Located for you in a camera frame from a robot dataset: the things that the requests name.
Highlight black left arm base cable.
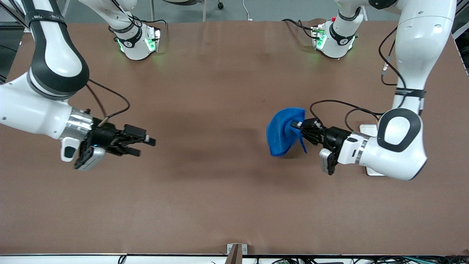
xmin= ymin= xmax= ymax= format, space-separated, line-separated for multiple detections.
xmin=281 ymin=18 xmax=316 ymax=39

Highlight white towel rack wooden bars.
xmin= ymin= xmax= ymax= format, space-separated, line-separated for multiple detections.
xmin=359 ymin=124 xmax=386 ymax=177

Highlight small metal bracket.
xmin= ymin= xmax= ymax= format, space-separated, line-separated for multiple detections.
xmin=227 ymin=243 xmax=248 ymax=255

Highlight black right arm base cable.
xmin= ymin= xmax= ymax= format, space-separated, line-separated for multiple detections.
xmin=108 ymin=0 xmax=168 ymax=37

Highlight blue towel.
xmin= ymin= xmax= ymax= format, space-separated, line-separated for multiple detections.
xmin=266 ymin=107 xmax=307 ymax=157

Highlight office chair base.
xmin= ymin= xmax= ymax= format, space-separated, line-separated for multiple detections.
xmin=150 ymin=0 xmax=225 ymax=22

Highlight black arm base cable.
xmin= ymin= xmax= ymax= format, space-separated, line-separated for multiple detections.
xmin=281 ymin=18 xmax=316 ymax=39
xmin=108 ymin=0 xmax=168 ymax=37

